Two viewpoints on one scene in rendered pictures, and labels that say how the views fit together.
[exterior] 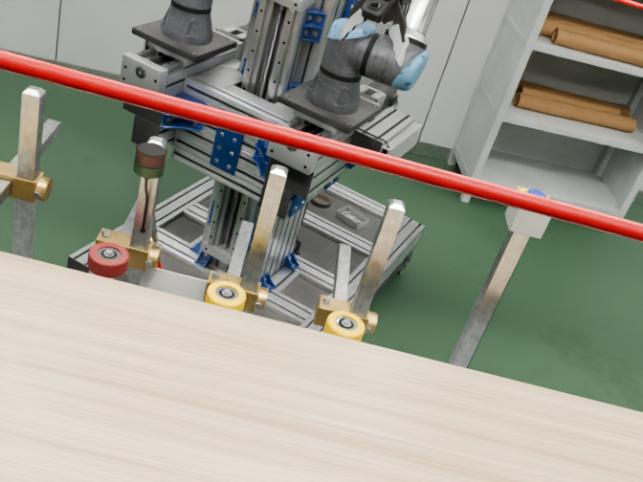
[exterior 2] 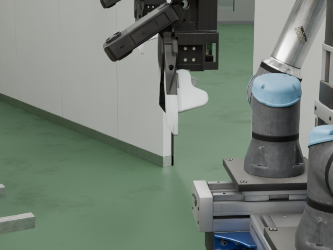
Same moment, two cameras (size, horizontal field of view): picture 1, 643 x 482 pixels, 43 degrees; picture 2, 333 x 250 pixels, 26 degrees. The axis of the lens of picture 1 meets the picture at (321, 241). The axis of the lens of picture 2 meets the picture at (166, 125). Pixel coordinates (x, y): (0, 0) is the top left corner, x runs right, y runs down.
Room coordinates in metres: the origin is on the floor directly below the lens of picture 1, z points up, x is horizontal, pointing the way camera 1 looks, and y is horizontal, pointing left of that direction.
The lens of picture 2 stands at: (1.33, -0.93, 1.56)
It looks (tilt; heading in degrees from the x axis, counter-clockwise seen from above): 13 degrees down; 67
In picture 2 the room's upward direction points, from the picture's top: straight up
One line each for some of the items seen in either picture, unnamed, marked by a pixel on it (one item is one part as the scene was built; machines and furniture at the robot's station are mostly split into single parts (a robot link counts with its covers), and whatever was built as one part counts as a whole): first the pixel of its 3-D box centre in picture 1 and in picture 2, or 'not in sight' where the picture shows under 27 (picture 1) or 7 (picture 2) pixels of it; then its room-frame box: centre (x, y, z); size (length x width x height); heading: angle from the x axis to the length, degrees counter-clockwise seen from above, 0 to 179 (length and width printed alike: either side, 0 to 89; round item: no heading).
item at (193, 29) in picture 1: (188, 18); (274, 150); (2.25, 0.56, 1.09); 0.15 x 0.15 x 0.10
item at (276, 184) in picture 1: (254, 262); not in sight; (1.44, 0.12, 0.90); 0.04 x 0.04 x 0.48; 5
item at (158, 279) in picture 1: (148, 284); not in sight; (1.44, 0.34, 0.75); 0.26 x 0.01 x 0.10; 95
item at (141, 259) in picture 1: (127, 251); not in sight; (1.41, 0.39, 0.85); 0.14 x 0.06 x 0.05; 95
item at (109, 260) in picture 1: (105, 273); not in sight; (1.30, 0.40, 0.85); 0.08 x 0.08 x 0.11
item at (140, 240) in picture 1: (141, 236); not in sight; (1.42, 0.37, 0.89); 0.04 x 0.04 x 0.48; 5
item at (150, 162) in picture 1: (150, 155); not in sight; (1.37, 0.37, 1.12); 0.06 x 0.06 x 0.02
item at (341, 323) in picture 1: (339, 341); not in sight; (1.32, -0.10, 0.85); 0.08 x 0.08 x 0.11
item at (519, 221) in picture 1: (528, 213); not in sight; (1.49, -0.38, 1.18); 0.07 x 0.07 x 0.08; 5
